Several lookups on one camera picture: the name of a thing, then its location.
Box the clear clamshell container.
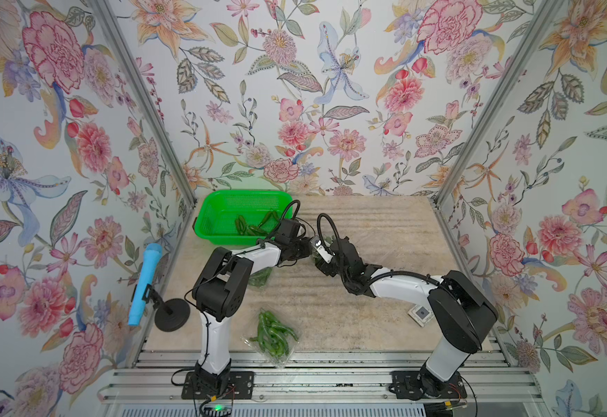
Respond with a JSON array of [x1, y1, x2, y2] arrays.
[[310, 236, 334, 264], [244, 309, 301, 368], [248, 268, 272, 288]]

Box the green peppers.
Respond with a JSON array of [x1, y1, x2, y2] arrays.
[[234, 210, 280, 237]]

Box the clear clamshell container front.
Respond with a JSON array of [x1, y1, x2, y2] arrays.
[[244, 309, 301, 368]]

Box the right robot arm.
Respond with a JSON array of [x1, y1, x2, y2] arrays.
[[311, 238, 498, 401]]

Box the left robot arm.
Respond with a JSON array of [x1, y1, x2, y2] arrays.
[[192, 219, 310, 393]]

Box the green plastic basket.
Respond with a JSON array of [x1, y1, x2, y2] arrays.
[[194, 189, 293, 246]]

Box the small card box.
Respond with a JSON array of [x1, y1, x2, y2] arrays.
[[408, 305, 434, 328]]

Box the black microphone stand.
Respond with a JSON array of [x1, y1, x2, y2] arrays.
[[143, 284, 191, 333]]

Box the blue microphone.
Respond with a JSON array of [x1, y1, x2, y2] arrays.
[[128, 243, 164, 327]]

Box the aluminium corner profile left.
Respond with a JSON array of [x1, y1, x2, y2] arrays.
[[88, 0, 197, 205]]

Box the aluminium corner profile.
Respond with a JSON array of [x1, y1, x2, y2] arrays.
[[433, 0, 552, 205], [88, 0, 197, 205]]

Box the aluminium corner profile right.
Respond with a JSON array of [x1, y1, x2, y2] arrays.
[[433, 0, 552, 205]]

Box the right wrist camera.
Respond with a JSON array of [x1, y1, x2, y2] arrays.
[[310, 237, 334, 264]]

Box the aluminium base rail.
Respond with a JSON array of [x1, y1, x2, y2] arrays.
[[98, 350, 543, 404]]

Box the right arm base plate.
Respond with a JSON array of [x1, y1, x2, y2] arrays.
[[388, 370, 468, 401]]

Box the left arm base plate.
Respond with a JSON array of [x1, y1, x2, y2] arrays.
[[181, 370, 255, 401]]

